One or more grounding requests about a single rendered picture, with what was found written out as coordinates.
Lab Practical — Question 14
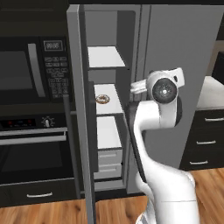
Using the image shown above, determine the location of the grey microwave handle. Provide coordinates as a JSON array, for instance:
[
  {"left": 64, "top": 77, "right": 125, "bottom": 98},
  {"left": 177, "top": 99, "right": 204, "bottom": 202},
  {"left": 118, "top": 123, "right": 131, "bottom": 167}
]
[{"left": 27, "top": 42, "right": 46, "bottom": 98}]

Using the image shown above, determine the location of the grey freezer door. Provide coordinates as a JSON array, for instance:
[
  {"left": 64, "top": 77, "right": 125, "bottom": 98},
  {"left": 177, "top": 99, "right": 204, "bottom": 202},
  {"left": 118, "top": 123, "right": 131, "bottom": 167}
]
[{"left": 66, "top": 3, "right": 99, "bottom": 224}]

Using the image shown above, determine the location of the silver drawer handle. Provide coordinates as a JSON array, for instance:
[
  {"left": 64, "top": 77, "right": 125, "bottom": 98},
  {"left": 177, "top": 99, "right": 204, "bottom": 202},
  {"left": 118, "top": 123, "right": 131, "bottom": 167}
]
[
  {"left": 204, "top": 116, "right": 224, "bottom": 123},
  {"left": 196, "top": 140, "right": 217, "bottom": 146},
  {"left": 26, "top": 192, "right": 54, "bottom": 199},
  {"left": 189, "top": 159, "right": 209, "bottom": 166}
]

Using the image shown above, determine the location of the black wall cupboard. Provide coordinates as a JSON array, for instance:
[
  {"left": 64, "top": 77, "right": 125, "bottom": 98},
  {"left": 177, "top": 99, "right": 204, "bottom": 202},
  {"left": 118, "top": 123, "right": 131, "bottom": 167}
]
[{"left": 0, "top": 0, "right": 70, "bottom": 38}]

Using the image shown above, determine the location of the brown round frozen food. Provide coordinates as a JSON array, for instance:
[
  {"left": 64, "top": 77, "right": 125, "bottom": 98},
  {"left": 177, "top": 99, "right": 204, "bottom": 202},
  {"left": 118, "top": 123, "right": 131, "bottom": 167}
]
[{"left": 95, "top": 94, "right": 111, "bottom": 105}]

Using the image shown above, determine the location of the black microwave oven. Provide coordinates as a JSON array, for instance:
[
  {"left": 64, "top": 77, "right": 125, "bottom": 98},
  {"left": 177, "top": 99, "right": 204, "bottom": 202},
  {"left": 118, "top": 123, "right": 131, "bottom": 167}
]
[{"left": 0, "top": 36, "right": 73, "bottom": 106}]

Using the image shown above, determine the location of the grey fridge door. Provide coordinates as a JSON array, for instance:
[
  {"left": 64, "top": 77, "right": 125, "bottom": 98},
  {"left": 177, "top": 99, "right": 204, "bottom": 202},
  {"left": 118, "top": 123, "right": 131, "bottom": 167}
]
[{"left": 142, "top": 3, "right": 224, "bottom": 171}]

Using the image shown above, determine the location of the grey freezer drawer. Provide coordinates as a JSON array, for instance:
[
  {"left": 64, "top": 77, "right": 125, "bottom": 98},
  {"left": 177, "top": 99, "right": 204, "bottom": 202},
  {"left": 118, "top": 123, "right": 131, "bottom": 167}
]
[
  {"left": 97, "top": 148, "right": 123, "bottom": 166},
  {"left": 93, "top": 164, "right": 123, "bottom": 180}
]

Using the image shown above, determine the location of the white freezer shelf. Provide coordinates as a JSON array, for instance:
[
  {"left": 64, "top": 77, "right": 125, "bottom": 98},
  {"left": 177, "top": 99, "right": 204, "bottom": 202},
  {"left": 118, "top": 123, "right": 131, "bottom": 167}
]
[
  {"left": 95, "top": 115, "right": 123, "bottom": 151},
  {"left": 87, "top": 45, "right": 127, "bottom": 70},
  {"left": 94, "top": 83, "right": 124, "bottom": 116}
]

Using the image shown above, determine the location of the black built-in oven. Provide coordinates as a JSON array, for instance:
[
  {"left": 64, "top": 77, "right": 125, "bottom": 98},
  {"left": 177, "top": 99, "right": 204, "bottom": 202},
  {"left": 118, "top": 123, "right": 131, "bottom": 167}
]
[{"left": 0, "top": 111, "right": 74, "bottom": 186}]

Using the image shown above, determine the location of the silver oven knob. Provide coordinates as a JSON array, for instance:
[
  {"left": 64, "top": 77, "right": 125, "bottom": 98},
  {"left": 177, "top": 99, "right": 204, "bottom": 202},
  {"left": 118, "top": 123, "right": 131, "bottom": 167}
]
[{"left": 41, "top": 115, "right": 55, "bottom": 129}]

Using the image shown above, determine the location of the grey side-by-side fridge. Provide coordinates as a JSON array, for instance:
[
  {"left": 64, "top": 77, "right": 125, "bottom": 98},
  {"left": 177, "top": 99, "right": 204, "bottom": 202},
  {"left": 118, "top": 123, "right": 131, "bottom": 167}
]
[{"left": 66, "top": 3, "right": 224, "bottom": 196}]

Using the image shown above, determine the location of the black drawer under oven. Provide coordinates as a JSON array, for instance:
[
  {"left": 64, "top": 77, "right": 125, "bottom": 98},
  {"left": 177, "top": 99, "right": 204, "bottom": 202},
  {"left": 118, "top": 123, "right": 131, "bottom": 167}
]
[{"left": 0, "top": 178, "right": 81, "bottom": 207}]

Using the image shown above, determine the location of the silver oven handle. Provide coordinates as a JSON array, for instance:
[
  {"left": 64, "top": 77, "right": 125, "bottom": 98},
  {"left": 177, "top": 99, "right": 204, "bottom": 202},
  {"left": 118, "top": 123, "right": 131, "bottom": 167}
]
[{"left": 0, "top": 135, "right": 67, "bottom": 146}]

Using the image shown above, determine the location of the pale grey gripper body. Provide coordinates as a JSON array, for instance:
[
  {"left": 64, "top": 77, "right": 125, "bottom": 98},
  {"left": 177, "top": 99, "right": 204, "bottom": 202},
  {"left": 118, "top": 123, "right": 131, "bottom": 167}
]
[{"left": 129, "top": 79, "right": 149, "bottom": 95}]

